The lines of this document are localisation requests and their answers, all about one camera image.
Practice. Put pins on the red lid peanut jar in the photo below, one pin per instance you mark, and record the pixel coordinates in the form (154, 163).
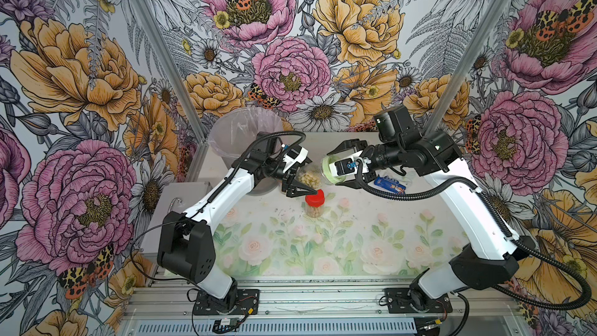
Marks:
(314, 204)

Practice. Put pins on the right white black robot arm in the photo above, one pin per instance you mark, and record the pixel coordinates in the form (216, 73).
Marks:
(494, 249)

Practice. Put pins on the aluminium corner post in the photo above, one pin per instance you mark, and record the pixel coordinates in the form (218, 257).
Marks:
(483, 31)
(152, 29)

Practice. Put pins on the mesh bin with pink bag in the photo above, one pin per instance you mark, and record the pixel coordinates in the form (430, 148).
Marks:
(233, 133)

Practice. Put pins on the blue gauze bandage packet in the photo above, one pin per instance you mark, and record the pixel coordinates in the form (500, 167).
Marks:
(390, 185)

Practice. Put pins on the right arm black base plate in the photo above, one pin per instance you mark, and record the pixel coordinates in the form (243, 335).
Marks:
(403, 300)

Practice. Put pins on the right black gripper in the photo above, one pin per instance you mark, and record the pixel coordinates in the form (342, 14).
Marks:
(354, 144)

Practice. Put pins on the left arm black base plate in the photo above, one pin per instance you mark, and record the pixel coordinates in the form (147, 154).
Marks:
(239, 302)

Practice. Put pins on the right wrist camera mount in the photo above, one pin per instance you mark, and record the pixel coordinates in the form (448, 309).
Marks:
(347, 165)

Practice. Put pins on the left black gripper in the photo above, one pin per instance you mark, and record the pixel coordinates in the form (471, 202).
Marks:
(293, 192)

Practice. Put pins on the light green jar lid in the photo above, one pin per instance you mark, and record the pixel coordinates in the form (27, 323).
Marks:
(328, 170)

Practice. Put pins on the green lid peanut jar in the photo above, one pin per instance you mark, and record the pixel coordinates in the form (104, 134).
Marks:
(311, 176)

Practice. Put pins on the aluminium rail frame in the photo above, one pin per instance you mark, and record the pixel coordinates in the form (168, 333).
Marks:
(320, 305)

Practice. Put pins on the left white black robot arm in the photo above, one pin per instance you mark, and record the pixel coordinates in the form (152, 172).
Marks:
(186, 244)

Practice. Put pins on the right aluminium corner post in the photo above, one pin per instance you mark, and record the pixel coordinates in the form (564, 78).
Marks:
(483, 31)

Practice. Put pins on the left aluminium corner post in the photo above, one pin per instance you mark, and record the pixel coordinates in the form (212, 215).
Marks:
(152, 29)

